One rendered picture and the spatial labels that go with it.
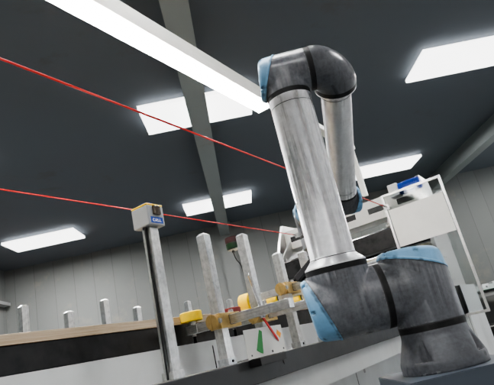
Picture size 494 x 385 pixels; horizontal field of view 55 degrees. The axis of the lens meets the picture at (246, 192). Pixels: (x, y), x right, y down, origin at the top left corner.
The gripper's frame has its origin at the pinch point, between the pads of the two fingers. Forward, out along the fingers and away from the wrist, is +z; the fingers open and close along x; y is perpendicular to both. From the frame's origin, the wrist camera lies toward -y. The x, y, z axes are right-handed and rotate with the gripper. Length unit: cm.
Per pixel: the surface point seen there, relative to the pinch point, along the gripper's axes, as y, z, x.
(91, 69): -196, -258, 88
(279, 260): -24.7, -24.6, 19.1
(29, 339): -45, -7, -86
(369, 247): -60, -55, 251
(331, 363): -27, 22, 47
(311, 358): -23.2, 17.2, 20.9
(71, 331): -45, -7, -73
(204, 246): -24.5, -28.3, -30.9
